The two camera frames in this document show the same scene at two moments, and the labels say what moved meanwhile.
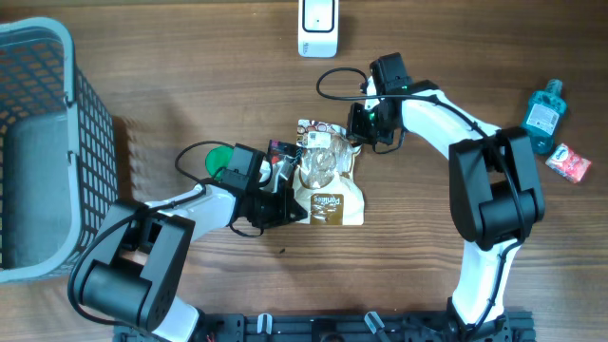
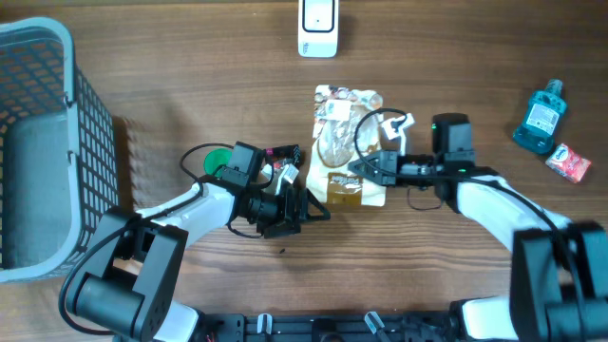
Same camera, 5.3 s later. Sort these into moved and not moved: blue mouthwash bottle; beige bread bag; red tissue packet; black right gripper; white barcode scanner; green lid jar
Moved: beige bread bag; black right gripper
Not moved: red tissue packet; green lid jar; blue mouthwash bottle; white barcode scanner
